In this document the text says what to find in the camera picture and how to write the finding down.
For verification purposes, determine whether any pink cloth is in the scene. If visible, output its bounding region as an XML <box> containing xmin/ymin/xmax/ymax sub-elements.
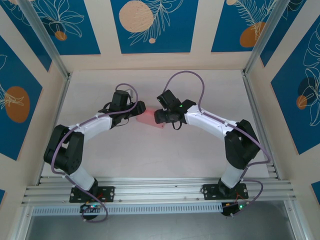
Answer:
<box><xmin>136</xmin><ymin>107</ymin><xmax>166</xmax><ymax>130</ymax></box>

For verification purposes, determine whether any grey metal sheet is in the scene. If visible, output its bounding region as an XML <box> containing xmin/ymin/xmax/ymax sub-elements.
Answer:
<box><xmin>24</xmin><ymin>213</ymin><xmax>295</xmax><ymax>240</ymax></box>

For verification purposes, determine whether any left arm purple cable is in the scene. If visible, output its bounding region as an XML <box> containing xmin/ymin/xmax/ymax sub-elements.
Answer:
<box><xmin>50</xmin><ymin>83</ymin><xmax>139</xmax><ymax>223</ymax></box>

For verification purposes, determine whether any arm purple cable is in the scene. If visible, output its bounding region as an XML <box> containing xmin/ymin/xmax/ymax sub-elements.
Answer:
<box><xmin>164</xmin><ymin>71</ymin><xmax>273</xmax><ymax>218</ymax></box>
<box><xmin>50</xmin><ymin>83</ymin><xmax>139</xmax><ymax>223</ymax></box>

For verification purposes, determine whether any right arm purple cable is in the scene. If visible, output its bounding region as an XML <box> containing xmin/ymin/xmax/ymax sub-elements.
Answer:
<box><xmin>164</xmin><ymin>71</ymin><xmax>273</xmax><ymax>218</ymax></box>

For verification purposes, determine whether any aluminium table side rail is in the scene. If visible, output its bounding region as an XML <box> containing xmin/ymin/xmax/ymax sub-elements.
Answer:
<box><xmin>241</xmin><ymin>69</ymin><xmax>280</xmax><ymax>180</ymax></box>
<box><xmin>37</xmin><ymin>72</ymin><xmax>72</xmax><ymax>186</ymax></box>

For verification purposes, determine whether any aluminium mounting rail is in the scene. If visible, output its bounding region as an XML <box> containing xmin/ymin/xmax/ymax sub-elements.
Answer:
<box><xmin>21</xmin><ymin>176</ymin><xmax>298</xmax><ymax>205</ymax></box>

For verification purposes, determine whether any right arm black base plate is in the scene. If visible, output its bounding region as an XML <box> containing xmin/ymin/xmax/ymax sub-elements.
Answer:
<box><xmin>201</xmin><ymin>183</ymin><xmax>250</xmax><ymax>201</ymax></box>

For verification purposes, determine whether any aluminium corner post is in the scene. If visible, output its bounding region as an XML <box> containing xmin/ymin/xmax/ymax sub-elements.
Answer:
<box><xmin>243</xmin><ymin>0</ymin><xmax>286</xmax><ymax>76</ymax></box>
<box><xmin>18</xmin><ymin>0</ymin><xmax>72</xmax><ymax>79</ymax></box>

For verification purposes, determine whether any grey slotted cable duct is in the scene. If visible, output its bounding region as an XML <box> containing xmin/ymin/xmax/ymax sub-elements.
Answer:
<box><xmin>31</xmin><ymin>202</ymin><xmax>223</xmax><ymax>216</ymax></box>

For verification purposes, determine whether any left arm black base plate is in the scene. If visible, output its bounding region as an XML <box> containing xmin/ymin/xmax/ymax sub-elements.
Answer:
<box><xmin>69</xmin><ymin>186</ymin><xmax>116</xmax><ymax>203</ymax></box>

